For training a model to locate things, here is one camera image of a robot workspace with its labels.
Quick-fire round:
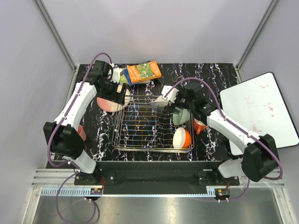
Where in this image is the white dry erase board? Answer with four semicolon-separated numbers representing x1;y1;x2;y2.
220;72;299;149

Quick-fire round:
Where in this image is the orange bowl white inside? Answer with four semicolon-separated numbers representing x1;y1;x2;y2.
172;127;191;149

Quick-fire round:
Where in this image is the green book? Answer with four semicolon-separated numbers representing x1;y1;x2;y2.
119;68;128;84

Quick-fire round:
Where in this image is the steel wire dish rack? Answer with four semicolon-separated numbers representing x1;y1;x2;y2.
112;95;194;153

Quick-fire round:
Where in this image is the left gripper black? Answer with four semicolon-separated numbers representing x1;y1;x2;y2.
97;77;127;105

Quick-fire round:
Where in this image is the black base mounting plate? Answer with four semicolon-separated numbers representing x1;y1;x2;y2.
74;161;240;196

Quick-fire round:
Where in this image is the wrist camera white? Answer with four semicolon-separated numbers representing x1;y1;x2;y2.
162;85;179;103
110;63;123;83

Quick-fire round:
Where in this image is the orange ceramic mug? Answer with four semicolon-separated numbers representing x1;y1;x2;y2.
192;118;207;135

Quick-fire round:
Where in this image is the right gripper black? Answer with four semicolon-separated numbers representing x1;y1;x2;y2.
164;82;195;115

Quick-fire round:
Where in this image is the pale green ceramic bowl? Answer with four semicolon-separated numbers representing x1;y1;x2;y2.
172;107;190;126

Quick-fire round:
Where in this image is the white paper plate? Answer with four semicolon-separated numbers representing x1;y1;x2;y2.
149;95;169;108

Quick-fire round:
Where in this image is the blue book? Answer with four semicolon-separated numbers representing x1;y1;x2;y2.
123;69;134;86

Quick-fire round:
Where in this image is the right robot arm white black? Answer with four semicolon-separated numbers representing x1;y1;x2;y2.
162;78;281;185

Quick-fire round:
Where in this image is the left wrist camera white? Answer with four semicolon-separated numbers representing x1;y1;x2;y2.
110;63;123;83

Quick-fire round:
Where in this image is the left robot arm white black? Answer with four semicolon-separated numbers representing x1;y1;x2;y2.
43;60;128;185

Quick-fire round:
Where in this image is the pink cream floral plate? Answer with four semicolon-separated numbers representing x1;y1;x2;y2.
97;90;130;112

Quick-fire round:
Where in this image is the pink plastic cup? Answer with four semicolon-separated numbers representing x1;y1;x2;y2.
78;125;86;141

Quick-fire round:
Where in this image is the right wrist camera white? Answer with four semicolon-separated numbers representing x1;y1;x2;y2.
162;85;179;103

